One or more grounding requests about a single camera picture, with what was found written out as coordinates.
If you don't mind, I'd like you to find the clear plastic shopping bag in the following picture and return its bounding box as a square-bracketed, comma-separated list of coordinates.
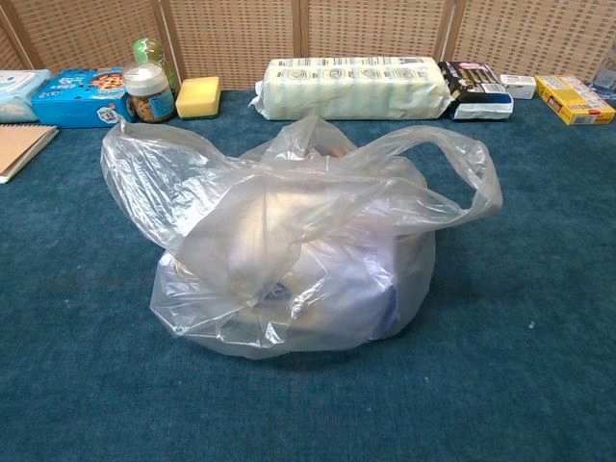
[99, 115, 504, 362]

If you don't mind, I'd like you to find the white blue tissue pack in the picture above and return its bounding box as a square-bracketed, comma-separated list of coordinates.
[158, 230, 400, 348]

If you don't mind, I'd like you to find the long white paper pack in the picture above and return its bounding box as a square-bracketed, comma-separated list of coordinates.
[248, 56, 454, 121]

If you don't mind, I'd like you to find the yellow sponge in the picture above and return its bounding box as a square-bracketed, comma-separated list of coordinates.
[175, 76, 221, 119]

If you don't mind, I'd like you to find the blue carpet table cover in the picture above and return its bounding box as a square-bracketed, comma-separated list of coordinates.
[0, 89, 616, 462]

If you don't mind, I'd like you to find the wicker folding screen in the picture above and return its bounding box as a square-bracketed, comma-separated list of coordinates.
[0, 0, 616, 95]

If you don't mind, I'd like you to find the glass jar white lid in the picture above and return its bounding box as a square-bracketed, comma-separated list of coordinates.
[122, 62, 177, 124]

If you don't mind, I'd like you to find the dark sanitary pad pack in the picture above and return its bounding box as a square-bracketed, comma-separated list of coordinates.
[437, 61, 515, 120]

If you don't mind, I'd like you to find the green bottle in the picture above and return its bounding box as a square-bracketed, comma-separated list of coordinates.
[133, 38, 180, 95]

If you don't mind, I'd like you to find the small white box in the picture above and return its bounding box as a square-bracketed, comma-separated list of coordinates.
[500, 73, 537, 100]

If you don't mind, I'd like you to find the blue cookie box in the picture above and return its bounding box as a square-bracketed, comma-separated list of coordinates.
[31, 66, 139, 129]

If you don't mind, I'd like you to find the yellow box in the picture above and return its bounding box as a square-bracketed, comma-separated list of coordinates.
[534, 74, 616, 126]

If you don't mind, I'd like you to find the brown spiral notebook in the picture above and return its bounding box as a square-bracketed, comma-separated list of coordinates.
[0, 123, 61, 185]

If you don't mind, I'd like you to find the light blue wet wipes pack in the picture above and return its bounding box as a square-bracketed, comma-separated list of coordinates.
[0, 69, 53, 124]

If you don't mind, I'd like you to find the clear water bottle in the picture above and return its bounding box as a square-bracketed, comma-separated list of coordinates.
[589, 47, 616, 100]

